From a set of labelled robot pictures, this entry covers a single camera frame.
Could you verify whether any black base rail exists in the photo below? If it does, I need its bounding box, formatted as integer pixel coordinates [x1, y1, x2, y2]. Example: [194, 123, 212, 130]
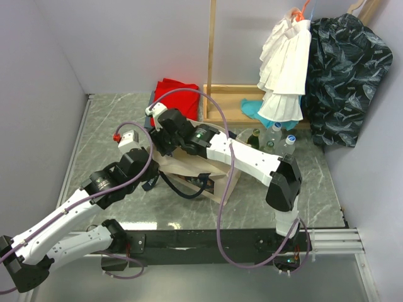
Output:
[100, 228, 315, 272]

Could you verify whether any orange clothes hanger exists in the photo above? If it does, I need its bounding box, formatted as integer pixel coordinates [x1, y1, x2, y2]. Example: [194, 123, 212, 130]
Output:
[292, 0, 310, 21]

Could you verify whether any white hanging shirt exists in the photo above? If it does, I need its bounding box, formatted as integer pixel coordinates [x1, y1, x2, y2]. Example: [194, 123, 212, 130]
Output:
[257, 8, 312, 122]

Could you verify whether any dark leaf print shirt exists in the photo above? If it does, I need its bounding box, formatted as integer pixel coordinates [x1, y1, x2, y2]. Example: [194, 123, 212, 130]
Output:
[301, 13, 393, 147]

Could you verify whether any beige canvas tote bag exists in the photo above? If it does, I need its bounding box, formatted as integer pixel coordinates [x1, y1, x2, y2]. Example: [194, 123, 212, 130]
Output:
[152, 110, 230, 202]

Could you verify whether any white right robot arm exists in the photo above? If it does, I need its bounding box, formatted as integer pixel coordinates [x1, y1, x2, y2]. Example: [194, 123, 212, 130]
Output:
[146, 104, 302, 250]

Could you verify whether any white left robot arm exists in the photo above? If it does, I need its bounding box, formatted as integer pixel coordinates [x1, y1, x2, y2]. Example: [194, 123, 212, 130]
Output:
[1, 148, 159, 293]

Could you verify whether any clear Pocari Sweat bottle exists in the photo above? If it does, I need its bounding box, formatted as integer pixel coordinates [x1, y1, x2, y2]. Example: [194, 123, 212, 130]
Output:
[263, 122, 282, 147]

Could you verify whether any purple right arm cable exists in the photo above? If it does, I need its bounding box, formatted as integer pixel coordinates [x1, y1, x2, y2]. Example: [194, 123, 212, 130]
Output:
[148, 87, 312, 275]

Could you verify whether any red folded cloth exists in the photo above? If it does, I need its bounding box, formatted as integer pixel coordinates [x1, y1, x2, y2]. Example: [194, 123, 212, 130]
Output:
[154, 78, 200, 120]

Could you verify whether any grey folded cloth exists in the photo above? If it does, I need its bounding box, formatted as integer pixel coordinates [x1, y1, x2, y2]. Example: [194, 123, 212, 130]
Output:
[144, 91, 155, 130]

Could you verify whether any wooden clothes rack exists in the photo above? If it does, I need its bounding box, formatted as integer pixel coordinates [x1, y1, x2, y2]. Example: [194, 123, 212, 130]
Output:
[203, 1, 304, 126]

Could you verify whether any dark green Perrier bottle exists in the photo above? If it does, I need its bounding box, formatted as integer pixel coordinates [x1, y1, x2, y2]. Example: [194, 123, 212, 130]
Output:
[246, 128, 260, 150]

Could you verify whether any teal cloth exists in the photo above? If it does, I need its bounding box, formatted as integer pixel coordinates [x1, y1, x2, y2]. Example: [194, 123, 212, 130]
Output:
[241, 98, 298, 131]

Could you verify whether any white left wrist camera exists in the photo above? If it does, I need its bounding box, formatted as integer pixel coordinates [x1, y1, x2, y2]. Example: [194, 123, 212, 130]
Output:
[113, 130, 141, 154]

